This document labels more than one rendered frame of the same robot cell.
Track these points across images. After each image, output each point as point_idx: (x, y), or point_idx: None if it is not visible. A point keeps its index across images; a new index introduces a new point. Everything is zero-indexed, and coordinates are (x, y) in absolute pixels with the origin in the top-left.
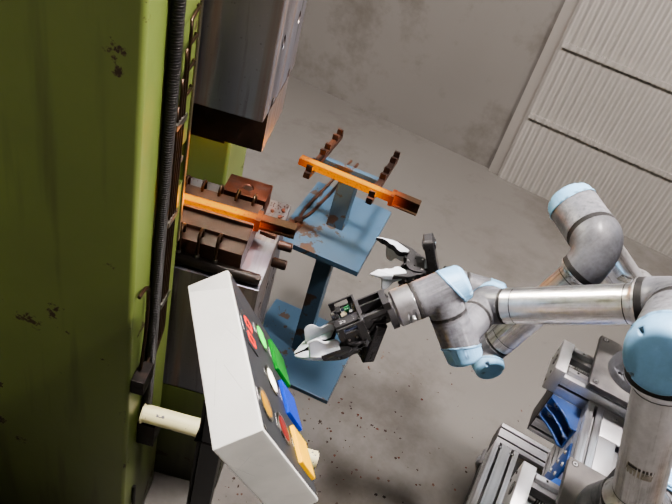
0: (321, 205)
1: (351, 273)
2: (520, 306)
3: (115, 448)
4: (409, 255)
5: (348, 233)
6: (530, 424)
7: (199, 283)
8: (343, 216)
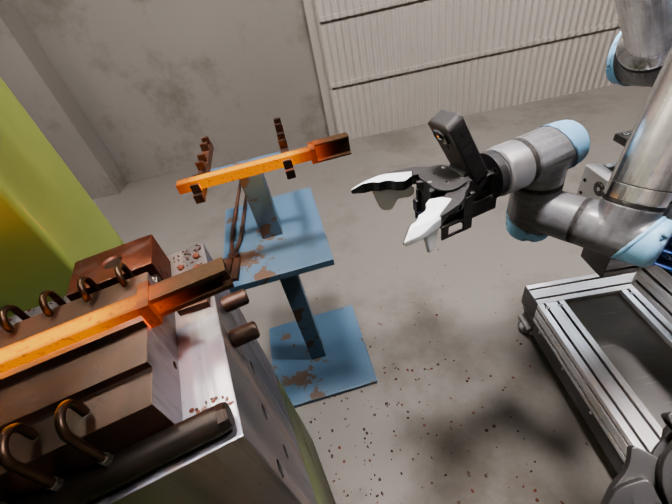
0: (245, 226)
1: (327, 265)
2: None
3: None
4: (422, 175)
5: (290, 231)
6: (604, 271)
7: None
8: (274, 218)
